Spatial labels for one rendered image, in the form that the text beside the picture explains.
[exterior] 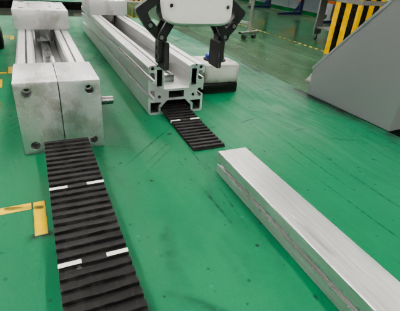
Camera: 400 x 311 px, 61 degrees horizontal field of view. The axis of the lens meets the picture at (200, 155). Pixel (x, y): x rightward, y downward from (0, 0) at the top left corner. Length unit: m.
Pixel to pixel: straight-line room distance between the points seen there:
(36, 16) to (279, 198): 0.66
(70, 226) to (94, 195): 0.04
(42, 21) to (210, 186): 0.58
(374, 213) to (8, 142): 0.47
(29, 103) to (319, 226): 0.35
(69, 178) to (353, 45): 0.56
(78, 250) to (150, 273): 0.06
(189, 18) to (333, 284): 0.36
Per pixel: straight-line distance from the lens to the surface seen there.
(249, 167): 0.40
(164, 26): 0.49
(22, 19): 0.85
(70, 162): 0.39
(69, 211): 0.32
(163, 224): 0.35
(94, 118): 0.47
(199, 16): 0.49
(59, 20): 0.85
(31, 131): 0.47
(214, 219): 0.36
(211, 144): 0.49
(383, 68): 0.69
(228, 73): 0.72
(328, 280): 0.32
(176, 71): 0.65
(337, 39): 3.84
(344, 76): 0.73
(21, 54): 0.63
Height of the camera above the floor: 1.01
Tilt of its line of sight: 29 degrees down
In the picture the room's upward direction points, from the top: 5 degrees clockwise
